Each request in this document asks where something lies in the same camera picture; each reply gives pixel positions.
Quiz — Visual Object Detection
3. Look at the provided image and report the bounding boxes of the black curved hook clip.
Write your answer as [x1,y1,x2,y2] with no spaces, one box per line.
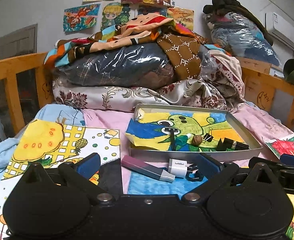
[185,164,204,182]

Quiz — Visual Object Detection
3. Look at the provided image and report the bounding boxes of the black binder clip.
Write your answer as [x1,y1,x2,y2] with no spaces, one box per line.
[203,133,214,142]

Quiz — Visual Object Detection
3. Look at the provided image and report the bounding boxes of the brown walnut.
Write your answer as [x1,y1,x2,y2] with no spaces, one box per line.
[191,135,203,146]

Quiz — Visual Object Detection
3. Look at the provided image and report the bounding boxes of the white charger plug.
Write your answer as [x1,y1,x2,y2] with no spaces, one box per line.
[167,159,187,178]

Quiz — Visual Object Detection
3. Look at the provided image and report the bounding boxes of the purple grey marker pen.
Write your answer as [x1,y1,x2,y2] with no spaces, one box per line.
[121,155,176,183]

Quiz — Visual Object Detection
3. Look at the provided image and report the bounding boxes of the black safety razor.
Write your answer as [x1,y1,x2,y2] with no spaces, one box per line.
[164,127,179,151]

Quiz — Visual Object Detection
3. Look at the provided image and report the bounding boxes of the red haired character painting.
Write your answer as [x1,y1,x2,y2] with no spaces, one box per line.
[265,134,294,159]

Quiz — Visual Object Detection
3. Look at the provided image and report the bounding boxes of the pineapple building painting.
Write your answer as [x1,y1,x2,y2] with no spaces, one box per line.
[0,120,123,239]

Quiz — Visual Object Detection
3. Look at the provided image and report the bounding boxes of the green dinosaur painting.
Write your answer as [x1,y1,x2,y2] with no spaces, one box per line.
[125,109,245,152]

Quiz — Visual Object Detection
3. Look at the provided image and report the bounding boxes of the blue yellow red painting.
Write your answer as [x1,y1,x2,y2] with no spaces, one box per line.
[127,172,207,198]

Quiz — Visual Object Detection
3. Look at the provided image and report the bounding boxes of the grey metal tray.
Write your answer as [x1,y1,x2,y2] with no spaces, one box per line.
[126,104,262,162]

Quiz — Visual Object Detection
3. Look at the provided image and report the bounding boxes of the light blue towel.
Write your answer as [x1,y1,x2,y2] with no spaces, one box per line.
[0,104,85,180]

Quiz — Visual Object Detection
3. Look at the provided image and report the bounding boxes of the floral satin quilt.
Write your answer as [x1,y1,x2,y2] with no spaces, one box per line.
[52,50,245,112]

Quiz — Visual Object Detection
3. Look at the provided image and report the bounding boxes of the brown PF patterned blanket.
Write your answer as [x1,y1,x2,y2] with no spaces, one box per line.
[157,33,207,80]

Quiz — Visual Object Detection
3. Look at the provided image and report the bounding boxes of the plastic bagged dark quilt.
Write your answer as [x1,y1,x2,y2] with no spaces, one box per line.
[56,42,176,90]

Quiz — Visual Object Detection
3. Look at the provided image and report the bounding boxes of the white air conditioner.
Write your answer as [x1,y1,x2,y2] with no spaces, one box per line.
[265,12,294,55]

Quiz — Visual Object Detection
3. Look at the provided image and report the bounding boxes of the grey door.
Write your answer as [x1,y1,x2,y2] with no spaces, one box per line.
[0,23,39,138]

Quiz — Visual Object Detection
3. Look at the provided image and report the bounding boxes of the bagged blue bedding bundle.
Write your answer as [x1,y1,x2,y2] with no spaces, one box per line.
[203,0,281,66]

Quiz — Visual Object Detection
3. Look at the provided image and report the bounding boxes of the colourful striped blanket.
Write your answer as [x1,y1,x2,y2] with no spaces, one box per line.
[44,13,200,69]

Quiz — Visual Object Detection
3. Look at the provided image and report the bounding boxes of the wooden bed frame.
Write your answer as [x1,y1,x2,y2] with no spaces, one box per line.
[0,52,294,155]

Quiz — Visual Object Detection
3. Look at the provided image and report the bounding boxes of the landscape wall poster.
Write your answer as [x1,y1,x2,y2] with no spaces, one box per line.
[167,7,195,31]

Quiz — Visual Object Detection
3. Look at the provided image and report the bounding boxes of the blond character wall poster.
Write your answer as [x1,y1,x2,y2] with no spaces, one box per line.
[101,2,131,30]

